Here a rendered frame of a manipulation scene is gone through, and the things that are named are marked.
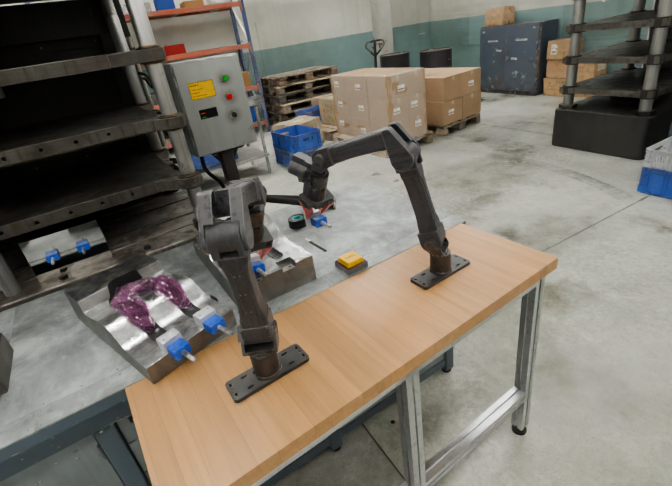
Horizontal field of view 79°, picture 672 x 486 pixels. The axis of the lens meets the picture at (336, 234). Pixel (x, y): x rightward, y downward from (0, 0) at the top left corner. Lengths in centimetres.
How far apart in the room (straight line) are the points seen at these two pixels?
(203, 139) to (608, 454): 204
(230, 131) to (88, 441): 132
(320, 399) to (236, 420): 18
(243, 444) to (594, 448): 139
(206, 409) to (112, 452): 41
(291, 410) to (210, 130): 137
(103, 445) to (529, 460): 143
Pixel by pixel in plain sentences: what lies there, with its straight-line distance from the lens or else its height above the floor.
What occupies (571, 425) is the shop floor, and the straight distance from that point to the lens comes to 200.
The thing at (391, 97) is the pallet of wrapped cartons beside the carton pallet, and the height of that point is 69.
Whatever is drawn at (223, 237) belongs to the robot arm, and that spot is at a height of 119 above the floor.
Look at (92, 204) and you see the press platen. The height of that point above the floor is 102.
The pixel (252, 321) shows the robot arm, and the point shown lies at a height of 97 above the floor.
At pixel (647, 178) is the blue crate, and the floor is 13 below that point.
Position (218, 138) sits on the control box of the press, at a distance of 199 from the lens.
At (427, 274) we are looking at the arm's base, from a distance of 128.
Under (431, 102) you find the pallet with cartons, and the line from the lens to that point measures 581.
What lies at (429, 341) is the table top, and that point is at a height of 80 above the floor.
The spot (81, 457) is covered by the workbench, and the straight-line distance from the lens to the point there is 139.
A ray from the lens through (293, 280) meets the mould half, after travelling 129.
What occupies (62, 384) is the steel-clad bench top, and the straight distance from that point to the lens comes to 132.
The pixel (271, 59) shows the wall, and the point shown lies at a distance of 831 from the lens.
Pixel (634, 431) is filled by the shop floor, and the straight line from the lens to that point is 206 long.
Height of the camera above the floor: 152
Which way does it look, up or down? 27 degrees down
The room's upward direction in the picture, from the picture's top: 9 degrees counter-clockwise
